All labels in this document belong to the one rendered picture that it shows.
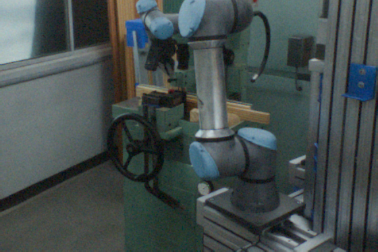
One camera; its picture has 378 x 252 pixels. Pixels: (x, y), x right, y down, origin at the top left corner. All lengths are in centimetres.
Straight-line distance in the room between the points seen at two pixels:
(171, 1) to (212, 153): 88
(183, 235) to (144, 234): 23
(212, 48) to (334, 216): 62
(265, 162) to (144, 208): 99
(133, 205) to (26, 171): 122
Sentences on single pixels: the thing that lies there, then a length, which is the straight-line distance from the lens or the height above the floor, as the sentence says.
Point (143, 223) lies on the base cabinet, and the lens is 254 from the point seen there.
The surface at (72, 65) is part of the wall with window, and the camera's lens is 369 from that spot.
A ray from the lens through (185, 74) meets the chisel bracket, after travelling 231.
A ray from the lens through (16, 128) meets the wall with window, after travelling 346.
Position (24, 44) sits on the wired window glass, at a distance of 350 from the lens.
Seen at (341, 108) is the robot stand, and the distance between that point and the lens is 161.
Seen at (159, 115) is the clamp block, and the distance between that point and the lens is 215.
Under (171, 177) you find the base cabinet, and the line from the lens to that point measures 234.
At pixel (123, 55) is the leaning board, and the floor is 85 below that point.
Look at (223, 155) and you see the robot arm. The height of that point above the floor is 101.
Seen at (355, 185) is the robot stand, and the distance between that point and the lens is 166.
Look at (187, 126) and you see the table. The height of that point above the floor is 88.
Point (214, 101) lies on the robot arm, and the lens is 154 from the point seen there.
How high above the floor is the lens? 159
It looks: 15 degrees down
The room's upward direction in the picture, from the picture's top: straight up
